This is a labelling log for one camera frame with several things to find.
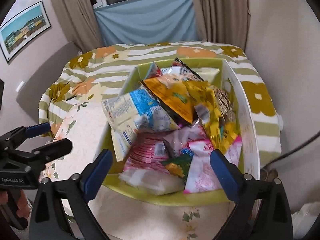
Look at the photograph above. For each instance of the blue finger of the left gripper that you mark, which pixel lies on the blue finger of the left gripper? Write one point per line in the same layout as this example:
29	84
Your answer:
47	153
37	130

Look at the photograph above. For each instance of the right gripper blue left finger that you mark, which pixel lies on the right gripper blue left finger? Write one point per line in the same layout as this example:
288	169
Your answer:
81	188

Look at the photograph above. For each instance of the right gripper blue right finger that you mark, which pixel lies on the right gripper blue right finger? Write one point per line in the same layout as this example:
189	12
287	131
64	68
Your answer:
243	190

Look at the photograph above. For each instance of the pink white snack bag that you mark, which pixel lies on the pink white snack bag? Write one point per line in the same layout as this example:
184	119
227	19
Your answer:
201	177

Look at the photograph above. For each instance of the white translucent packet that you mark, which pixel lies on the white translucent packet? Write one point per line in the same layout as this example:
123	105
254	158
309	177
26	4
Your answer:
152	182

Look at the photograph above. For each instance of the dark green snack packet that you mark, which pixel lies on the dark green snack packet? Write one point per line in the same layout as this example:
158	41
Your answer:
178	166

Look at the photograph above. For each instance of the light blue white snack bag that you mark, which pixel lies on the light blue white snack bag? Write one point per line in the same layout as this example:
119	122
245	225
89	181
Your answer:
133	113

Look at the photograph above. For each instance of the gold snack bag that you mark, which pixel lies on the gold snack bag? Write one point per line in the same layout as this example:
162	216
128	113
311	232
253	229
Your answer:
215	110

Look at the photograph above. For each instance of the cartoon purple blue snack bag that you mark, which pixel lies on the cartoon purple blue snack bag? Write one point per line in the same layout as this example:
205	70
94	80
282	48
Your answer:
179	139

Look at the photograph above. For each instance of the blue red cartoon snack bag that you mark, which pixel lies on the blue red cartoon snack bag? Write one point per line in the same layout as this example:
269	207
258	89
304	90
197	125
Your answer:
153	71

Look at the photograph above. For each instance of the red brown yellow snack bag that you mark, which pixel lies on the red brown yellow snack bag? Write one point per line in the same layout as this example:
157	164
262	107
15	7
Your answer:
170	89

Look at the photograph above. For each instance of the orange white cake bag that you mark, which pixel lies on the orange white cake bag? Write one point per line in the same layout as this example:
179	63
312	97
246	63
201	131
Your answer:
208	74

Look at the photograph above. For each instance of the grey padded headboard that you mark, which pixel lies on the grey padded headboard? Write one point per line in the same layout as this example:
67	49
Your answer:
31	92

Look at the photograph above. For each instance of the black lamp stand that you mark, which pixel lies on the black lamp stand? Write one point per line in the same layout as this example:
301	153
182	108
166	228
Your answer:
295	150

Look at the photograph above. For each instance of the floral striped bed quilt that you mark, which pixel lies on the floral striped bed quilt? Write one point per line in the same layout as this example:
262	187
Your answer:
109	72

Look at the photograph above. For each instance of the framed houses picture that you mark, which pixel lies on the framed houses picture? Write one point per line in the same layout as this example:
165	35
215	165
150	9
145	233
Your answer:
17	32

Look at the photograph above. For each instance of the left beige curtain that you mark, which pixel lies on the left beige curtain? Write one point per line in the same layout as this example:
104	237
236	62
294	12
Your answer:
78	23

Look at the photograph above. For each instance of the beige curtain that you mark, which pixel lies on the beige curtain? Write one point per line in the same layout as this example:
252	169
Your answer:
78	23
223	21

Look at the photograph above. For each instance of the blue cloth under window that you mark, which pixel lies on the blue cloth under window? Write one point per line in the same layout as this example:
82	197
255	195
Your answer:
147	22

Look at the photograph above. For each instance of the right beige curtain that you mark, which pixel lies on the right beige curtain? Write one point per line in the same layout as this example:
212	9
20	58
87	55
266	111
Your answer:
223	21

